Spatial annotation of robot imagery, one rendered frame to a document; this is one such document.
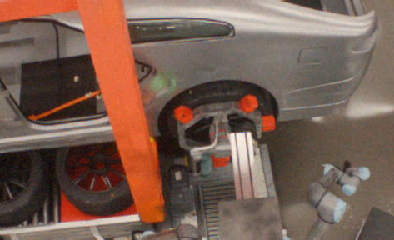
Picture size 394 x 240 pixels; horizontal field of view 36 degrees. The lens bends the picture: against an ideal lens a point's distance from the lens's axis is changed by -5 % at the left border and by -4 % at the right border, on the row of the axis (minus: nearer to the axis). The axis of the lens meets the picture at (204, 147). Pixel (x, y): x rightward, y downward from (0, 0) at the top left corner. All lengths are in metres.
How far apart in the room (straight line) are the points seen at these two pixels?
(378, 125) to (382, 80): 0.47
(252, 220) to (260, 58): 1.34
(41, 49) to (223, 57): 1.62
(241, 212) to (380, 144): 2.77
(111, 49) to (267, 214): 0.93
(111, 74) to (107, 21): 0.36
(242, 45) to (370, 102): 2.10
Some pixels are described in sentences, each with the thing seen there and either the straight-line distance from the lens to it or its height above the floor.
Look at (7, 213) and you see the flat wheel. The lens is 4.51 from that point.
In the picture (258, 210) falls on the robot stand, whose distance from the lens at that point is 2.58.
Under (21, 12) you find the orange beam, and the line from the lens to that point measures 2.47.
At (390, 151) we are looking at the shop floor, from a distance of 5.19.
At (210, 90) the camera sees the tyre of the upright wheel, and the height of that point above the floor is 1.18.
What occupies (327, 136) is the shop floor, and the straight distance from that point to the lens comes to 5.15.
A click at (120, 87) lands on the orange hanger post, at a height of 2.11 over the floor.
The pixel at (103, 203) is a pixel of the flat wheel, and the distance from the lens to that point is 4.35.
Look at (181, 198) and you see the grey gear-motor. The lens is 4.39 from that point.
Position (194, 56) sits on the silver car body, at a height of 1.58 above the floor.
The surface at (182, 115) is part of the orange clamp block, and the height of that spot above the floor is 1.12.
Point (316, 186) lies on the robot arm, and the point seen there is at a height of 1.37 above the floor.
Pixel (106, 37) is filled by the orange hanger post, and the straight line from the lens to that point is 2.54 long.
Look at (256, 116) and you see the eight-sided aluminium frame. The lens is 4.01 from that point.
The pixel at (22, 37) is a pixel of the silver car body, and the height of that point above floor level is 0.95.
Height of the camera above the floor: 4.40
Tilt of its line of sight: 61 degrees down
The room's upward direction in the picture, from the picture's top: 3 degrees counter-clockwise
